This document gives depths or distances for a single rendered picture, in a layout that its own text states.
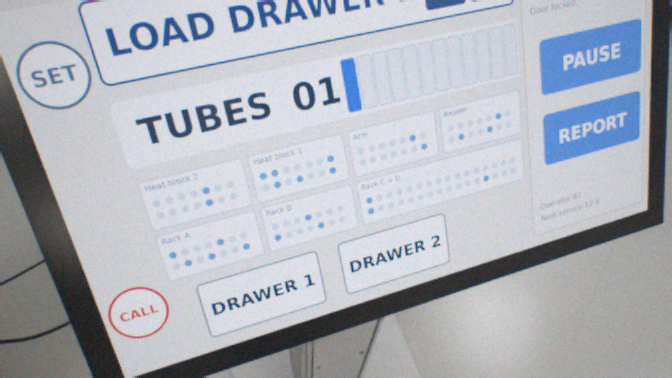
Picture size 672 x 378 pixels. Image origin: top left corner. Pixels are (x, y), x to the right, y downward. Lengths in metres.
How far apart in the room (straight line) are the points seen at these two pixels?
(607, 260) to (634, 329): 0.21
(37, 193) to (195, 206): 0.10
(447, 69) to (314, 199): 0.14
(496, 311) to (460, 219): 1.12
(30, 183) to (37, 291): 1.29
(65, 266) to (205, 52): 0.17
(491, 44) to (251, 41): 0.18
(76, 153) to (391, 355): 1.14
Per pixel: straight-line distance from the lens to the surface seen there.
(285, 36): 0.36
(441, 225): 0.43
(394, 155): 0.39
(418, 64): 0.39
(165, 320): 0.41
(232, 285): 0.40
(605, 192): 0.52
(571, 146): 0.48
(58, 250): 0.39
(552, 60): 0.45
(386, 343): 1.41
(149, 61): 0.35
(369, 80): 0.38
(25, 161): 0.37
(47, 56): 0.36
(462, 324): 1.51
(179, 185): 0.37
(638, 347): 1.69
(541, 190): 0.47
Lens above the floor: 1.38
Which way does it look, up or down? 57 degrees down
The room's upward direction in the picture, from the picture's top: 5 degrees clockwise
